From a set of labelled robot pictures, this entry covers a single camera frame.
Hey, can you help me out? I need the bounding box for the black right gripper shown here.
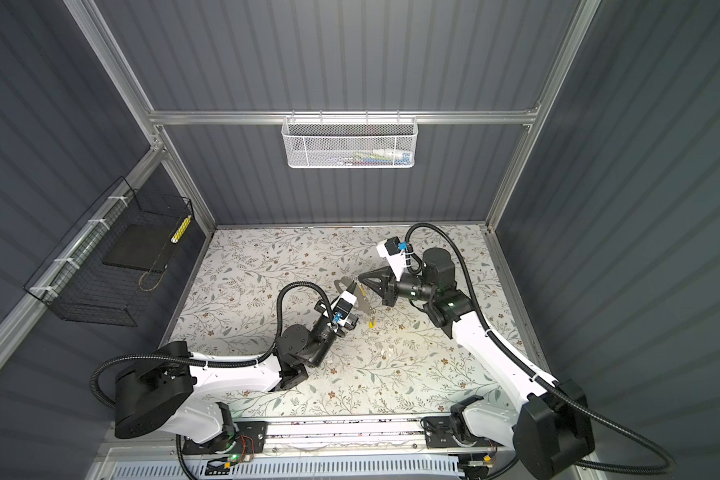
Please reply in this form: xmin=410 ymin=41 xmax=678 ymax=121
xmin=360 ymin=266 xmax=436 ymax=308

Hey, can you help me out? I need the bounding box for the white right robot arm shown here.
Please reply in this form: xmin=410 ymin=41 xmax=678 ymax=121
xmin=359 ymin=238 xmax=595 ymax=479

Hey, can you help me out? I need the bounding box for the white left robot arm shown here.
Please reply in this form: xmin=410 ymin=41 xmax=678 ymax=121
xmin=115 ymin=291 xmax=357 ymax=445

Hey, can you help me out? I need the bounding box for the white vent grille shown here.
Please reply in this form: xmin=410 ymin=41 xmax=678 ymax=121
xmin=110 ymin=455 xmax=466 ymax=480

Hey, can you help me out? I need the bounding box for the yellow marker pen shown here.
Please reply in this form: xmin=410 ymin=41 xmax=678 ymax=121
xmin=170 ymin=215 xmax=193 ymax=244

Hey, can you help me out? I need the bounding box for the black foam pad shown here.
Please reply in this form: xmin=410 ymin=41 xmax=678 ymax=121
xmin=102 ymin=224 xmax=178 ymax=273

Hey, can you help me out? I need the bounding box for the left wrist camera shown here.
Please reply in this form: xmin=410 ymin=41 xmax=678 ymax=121
xmin=332 ymin=290 xmax=358 ymax=329

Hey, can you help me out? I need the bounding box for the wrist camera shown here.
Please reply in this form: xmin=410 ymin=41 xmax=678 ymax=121
xmin=332 ymin=290 xmax=358 ymax=329
xmin=376 ymin=236 xmax=411 ymax=281

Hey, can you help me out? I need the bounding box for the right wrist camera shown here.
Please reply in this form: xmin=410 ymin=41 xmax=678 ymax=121
xmin=376 ymin=236 xmax=411 ymax=281

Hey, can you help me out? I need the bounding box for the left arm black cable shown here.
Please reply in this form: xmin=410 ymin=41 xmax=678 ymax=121
xmin=89 ymin=280 xmax=337 ymax=480

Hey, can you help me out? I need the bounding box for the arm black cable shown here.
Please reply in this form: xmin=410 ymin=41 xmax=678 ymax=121
xmin=89 ymin=280 xmax=337 ymax=480
xmin=403 ymin=222 xmax=678 ymax=476

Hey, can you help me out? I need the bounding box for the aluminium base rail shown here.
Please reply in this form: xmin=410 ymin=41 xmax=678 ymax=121
xmin=95 ymin=413 xmax=517 ymax=457

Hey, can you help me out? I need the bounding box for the white wire mesh basket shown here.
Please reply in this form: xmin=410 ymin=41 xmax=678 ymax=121
xmin=281 ymin=117 xmax=419 ymax=169

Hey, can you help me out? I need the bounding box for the black wire basket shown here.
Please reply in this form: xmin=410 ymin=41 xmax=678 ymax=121
xmin=24 ymin=181 xmax=194 ymax=327

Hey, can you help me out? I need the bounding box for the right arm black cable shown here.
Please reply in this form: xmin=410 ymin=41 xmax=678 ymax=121
xmin=403 ymin=222 xmax=678 ymax=476

